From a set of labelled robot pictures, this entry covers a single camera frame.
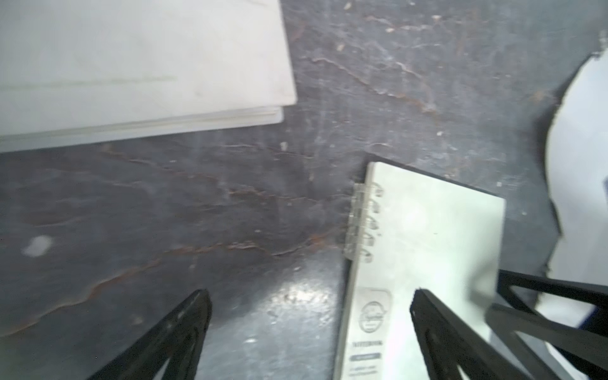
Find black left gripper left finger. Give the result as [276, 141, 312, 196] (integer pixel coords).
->
[90, 290, 212, 379]

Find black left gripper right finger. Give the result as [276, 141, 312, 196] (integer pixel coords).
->
[410, 289, 527, 379]

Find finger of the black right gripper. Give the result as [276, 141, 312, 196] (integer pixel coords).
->
[497, 270, 607, 314]
[485, 304, 607, 379]

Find small green spiral notebook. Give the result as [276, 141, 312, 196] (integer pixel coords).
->
[333, 161, 506, 379]

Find torn white page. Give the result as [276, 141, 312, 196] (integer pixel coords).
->
[545, 52, 607, 286]

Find large cream spiral notebook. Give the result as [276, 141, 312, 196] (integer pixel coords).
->
[1, 1, 297, 152]

